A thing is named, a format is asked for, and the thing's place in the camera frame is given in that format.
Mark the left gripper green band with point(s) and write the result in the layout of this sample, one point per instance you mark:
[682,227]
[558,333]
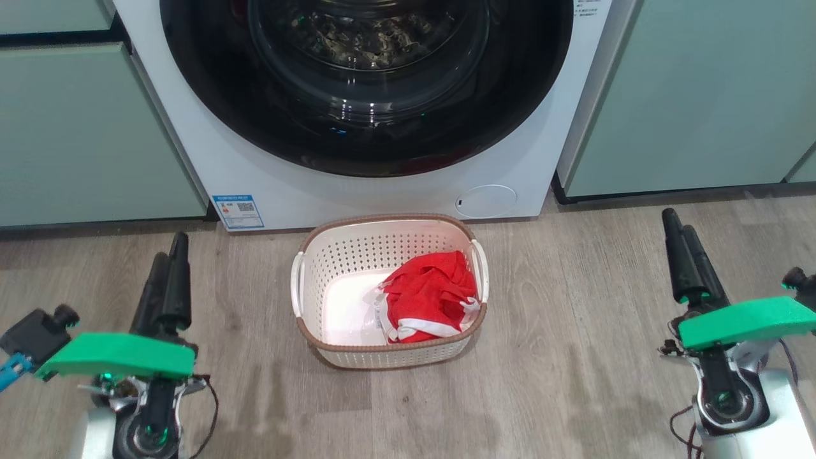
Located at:
[121,356]

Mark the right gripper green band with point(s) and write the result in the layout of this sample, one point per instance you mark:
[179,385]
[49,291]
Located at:
[746,322]

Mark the washing machine glass door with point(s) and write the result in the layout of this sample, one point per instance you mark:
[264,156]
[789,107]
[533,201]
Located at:
[255,121]

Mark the red and white garment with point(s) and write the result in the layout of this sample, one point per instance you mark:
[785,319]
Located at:
[433,280]

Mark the red garment with white stripes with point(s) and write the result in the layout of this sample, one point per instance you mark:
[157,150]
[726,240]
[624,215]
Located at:
[424,330]

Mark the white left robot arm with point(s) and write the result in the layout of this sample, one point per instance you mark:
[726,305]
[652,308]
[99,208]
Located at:
[89,437]

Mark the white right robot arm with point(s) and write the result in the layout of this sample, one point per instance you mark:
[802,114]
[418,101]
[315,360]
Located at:
[790,421]

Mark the pale green cabinet panel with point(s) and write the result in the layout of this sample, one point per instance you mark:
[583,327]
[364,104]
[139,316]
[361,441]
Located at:
[688,95]
[83,140]

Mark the white front-load washing machine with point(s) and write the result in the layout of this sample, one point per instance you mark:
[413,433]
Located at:
[382,197]

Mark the blue energy label sticker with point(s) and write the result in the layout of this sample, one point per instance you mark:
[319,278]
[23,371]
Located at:
[237,212]

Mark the cream perforated laundry basket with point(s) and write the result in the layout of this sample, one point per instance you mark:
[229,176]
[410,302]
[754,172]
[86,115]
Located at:
[357,255]

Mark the round white filter cover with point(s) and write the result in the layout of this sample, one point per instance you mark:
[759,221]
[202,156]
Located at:
[488,201]

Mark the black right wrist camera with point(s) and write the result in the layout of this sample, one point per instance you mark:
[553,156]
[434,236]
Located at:
[797,279]

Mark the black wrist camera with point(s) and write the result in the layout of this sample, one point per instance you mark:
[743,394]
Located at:
[797,279]
[32,335]

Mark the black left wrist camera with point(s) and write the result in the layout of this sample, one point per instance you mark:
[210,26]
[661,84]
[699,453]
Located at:
[32,335]

